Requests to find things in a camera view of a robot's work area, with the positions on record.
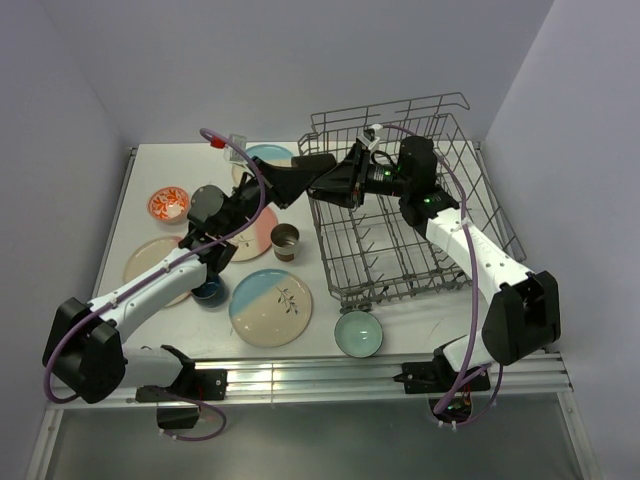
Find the dark blue mug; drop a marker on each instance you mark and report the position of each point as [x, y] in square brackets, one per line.
[211, 294]

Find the blue cream plate near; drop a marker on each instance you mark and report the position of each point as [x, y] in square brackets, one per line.
[270, 308]

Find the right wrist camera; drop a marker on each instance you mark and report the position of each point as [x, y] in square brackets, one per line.
[370, 137]

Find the blue cream plate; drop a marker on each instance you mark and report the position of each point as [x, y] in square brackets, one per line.
[270, 308]
[269, 153]

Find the pale green bowl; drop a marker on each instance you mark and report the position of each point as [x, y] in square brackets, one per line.
[358, 334]

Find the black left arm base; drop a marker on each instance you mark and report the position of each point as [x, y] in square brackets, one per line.
[189, 399]

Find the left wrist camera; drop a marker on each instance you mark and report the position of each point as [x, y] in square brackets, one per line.
[233, 151]

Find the orange patterned small bowl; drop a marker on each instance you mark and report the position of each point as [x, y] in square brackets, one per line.
[169, 205]

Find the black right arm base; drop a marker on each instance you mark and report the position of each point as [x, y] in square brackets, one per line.
[437, 377]

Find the pink cream plate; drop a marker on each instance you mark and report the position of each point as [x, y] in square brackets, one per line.
[146, 257]
[255, 240]

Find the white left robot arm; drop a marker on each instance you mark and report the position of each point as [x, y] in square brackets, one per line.
[85, 347]

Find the pink cream plate middle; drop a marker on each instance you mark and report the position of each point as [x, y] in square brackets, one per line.
[255, 240]

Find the blue cream plate far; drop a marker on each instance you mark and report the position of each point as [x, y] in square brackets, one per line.
[269, 153]

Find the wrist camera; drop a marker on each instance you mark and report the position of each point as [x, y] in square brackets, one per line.
[370, 137]
[233, 151]

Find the pink cream plate left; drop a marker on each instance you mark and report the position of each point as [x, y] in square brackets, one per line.
[146, 257]

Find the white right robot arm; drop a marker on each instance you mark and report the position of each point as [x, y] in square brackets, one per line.
[515, 310]

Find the grey brown tumbler cup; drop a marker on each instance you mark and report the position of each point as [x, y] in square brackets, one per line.
[285, 240]

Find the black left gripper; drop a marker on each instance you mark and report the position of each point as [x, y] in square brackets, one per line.
[285, 184]

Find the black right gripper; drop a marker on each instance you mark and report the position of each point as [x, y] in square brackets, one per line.
[343, 184]

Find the grey wire dish rack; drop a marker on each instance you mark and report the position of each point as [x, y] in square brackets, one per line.
[370, 254]

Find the aluminium mounting rail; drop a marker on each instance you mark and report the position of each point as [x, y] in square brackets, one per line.
[336, 379]

